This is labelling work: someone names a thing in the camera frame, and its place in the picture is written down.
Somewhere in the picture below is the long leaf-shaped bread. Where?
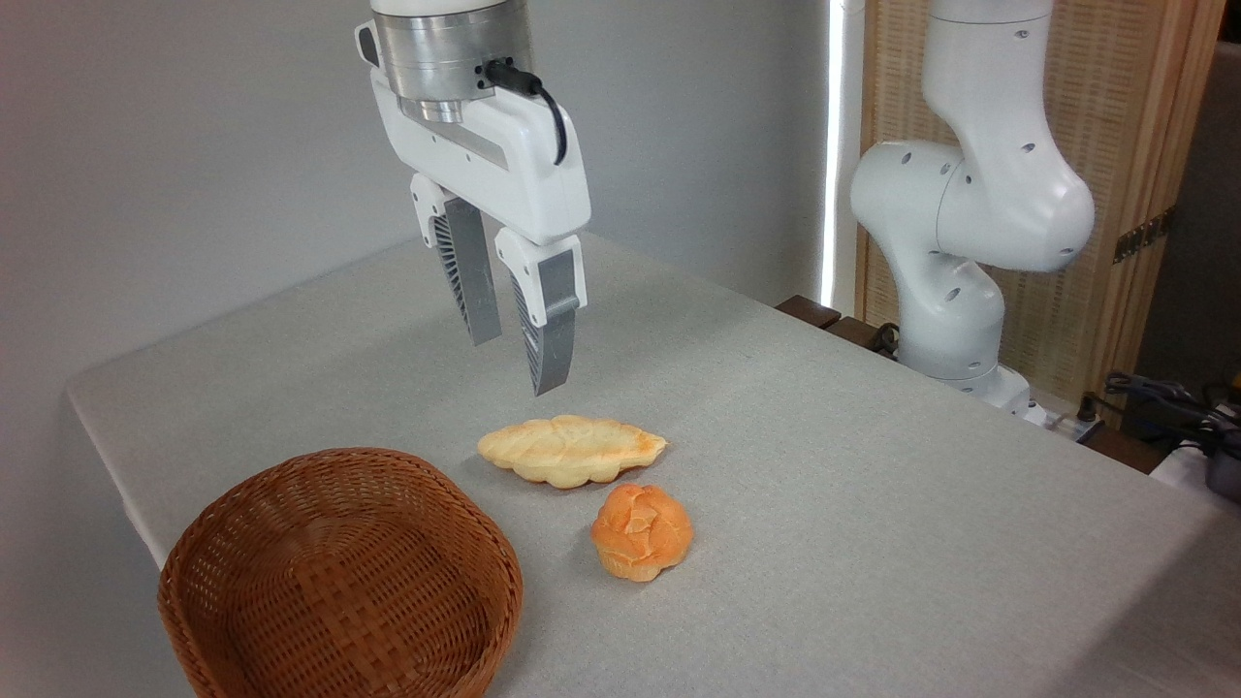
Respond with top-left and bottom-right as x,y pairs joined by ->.
476,415 -> 670,490

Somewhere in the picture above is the brown wicker basket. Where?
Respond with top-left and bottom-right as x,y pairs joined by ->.
157,447 -> 525,698

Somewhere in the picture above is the black cable bundle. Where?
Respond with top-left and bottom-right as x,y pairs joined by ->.
1103,371 -> 1241,452

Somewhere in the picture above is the silver metal wrist flange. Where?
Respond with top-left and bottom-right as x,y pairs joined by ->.
370,0 -> 534,125

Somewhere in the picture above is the wooden rattan folding screen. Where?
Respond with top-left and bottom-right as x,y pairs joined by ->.
855,0 -> 1227,418

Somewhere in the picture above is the round bread roll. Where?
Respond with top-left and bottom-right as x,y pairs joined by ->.
590,483 -> 695,583

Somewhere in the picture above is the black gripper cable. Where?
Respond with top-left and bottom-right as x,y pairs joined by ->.
483,58 -> 571,166

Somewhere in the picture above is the grey tablecloth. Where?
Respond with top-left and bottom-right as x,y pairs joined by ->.
66,228 -> 1241,698

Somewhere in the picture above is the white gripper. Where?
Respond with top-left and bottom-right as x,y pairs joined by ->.
355,21 -> 592,397

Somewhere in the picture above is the dark brown wooden bench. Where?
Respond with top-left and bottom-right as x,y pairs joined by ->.
776,295 -> 903,362

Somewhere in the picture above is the white vertical window strip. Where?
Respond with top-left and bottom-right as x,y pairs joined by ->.
819,0 -> 866,316

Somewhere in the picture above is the dark metal screen hinge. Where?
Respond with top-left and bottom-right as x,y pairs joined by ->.
1113,208 -> 1176,265

